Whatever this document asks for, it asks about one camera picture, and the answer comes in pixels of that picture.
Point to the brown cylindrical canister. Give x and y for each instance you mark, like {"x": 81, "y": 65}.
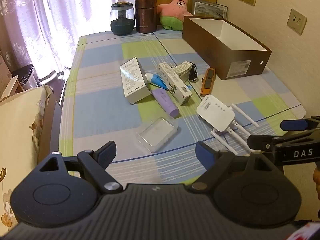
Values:
{"x": 146, "y": 13}

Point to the single wall data socket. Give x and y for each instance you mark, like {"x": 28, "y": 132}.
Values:
{"x": 296, "y": 21}

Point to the checkered blue green tablecloth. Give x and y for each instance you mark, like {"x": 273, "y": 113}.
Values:
{"x": 96, "y": 111}

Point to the orange utility knife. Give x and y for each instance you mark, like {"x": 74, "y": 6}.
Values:
{"x": 208, "y": 82}

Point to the purple sheer curtain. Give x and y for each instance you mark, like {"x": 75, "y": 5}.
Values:
{"x": 45, "y": 33}

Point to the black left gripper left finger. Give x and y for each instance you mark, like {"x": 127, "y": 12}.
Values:
{"x": 94, "y": 165}

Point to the white patterned small box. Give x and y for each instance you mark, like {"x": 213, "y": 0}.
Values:
{"x": 183, "y": 70}

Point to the long white ointment box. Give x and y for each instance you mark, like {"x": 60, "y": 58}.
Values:
{"x": 175, "y": 85}

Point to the pink Patrick star plush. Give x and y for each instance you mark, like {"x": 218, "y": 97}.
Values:
{"x": 171, "y": 16}

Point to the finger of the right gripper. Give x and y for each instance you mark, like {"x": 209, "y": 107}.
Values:
{"x": 264, "y": 143}
{"x": 295, "y": 125}

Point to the blue white tube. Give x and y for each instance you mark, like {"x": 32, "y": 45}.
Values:
{"x": 155, "y": 80}

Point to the person's right hand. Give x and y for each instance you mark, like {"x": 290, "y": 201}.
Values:
{"x": 316, "y": 178}

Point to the brown open cardboard box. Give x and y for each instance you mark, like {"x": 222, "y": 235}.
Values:
{"x": 227, "y": 48}

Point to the purple cosmetic tube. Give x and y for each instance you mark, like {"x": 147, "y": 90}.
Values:
{"x": 165, "y": 102}

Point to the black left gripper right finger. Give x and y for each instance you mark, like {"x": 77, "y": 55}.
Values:
{"x": 216, "y": 164}

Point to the white wifi router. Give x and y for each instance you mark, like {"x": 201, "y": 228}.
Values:
{"x": 222, "y": 118}

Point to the cream cartoon cushion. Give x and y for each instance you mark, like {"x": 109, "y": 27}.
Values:
{"x": 21, "y": 128}

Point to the tall white medicine box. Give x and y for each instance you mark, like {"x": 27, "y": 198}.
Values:
{"x": 135, "y": 84}

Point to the framed grey picture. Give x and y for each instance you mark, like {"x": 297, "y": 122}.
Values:
{"x": 208, "y": 9}

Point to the clear plastic container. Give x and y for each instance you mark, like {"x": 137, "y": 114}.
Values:
{"x": 155, "y": 133}

